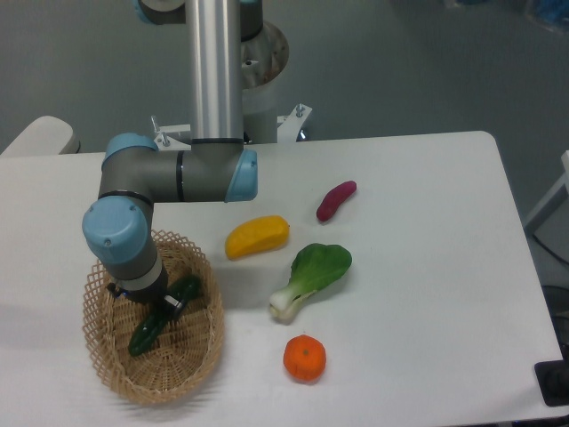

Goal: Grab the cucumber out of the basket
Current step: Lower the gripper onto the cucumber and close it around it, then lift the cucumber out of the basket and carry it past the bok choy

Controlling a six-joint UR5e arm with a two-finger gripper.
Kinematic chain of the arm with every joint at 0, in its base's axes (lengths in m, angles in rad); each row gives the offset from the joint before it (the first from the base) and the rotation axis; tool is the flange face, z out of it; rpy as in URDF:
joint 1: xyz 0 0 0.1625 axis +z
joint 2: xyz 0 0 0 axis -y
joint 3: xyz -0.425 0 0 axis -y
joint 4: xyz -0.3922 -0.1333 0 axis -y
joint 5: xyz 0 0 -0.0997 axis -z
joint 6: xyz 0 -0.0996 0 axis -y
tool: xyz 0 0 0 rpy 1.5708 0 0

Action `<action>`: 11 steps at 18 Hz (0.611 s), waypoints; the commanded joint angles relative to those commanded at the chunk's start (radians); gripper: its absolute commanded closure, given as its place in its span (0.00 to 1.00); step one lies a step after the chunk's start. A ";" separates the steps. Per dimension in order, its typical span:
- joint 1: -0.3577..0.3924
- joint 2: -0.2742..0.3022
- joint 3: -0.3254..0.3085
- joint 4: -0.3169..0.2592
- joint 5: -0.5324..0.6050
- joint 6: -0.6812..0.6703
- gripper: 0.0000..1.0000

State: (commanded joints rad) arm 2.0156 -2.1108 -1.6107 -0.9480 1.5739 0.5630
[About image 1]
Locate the woven wicker basket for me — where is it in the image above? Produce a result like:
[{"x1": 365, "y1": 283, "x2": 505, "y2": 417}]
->
[{"x1": 83, "y1": 230, "x2": 224, "y2": 405}]

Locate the purple sweet potato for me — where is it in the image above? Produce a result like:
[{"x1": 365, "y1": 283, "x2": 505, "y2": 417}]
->
[{"x1": 316, "y1": 181, "x2": 357, "y2": 222}]

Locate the green bok choy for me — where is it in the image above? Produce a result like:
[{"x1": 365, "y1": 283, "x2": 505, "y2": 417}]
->
[{"x1": 268, "y1": 243, "x2": 352, "y2": 324}]

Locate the white chair seat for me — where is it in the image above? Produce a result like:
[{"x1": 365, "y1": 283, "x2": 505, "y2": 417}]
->
[{"x1": 1, "y1": 116, "x2": 81, "y2": 158}]

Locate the yellow mango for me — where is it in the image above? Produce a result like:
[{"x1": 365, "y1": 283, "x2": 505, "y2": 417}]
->
[{"x1": 225, "y1": 215, "x2": 290, "y2": 260}]

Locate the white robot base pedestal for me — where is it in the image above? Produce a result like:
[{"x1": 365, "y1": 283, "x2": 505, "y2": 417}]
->
[{"x1": 149, "y1": 20, "x2": 312, "y2": 151}]

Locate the white furniture frame right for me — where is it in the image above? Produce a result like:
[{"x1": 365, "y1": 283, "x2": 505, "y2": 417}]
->
[{"x1": 522, "y1": 151, "x2": 568, "y2": 235}]

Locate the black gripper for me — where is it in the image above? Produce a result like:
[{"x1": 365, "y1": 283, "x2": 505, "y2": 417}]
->
[{"x1": 106, "y1": 264, "x2": 188, "y2": 321}]

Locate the orange tangerine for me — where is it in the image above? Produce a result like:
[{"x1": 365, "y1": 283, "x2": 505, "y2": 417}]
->
[{"x1": 283, "y1": 334, "x2": 327, "y2": 383}]

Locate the black device at edge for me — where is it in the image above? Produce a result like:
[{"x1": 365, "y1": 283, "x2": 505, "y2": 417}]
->
[{"x1": 534, "y1": 360, "x2": 568, "y2": 407}]

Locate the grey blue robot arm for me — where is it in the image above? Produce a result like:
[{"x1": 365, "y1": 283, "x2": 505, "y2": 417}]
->
[{"x1": 82, "y1": 1, "x2": 258, "y2": 318}]

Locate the green cucumber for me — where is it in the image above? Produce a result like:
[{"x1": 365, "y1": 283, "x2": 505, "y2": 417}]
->
[{"x1": 128, "y1": 275, "x2": 202, "y2": 357}]

